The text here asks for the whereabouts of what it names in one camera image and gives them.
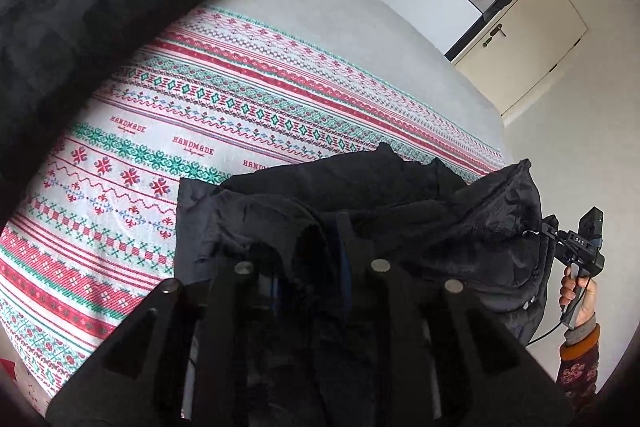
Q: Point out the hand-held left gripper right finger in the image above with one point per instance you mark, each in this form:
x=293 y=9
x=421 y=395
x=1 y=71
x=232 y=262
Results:
x=395 y=302

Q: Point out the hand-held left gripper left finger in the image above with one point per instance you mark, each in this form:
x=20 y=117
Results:
x=235 y=302

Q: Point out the black quilted puffer jacket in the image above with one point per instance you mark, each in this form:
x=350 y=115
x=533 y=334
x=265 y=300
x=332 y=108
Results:
x=400 y=217

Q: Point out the person's right hand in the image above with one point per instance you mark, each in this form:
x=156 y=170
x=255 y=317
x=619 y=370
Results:
x=587 y=302

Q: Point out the patterned red green blanket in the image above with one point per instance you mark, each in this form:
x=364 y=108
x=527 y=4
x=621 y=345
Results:
x=210 y=122

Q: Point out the cream door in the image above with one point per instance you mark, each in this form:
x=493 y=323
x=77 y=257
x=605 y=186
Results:
x=525 y=42

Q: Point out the black folded coat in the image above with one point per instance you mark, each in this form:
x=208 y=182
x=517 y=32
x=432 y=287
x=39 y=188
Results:
x=90 y=32

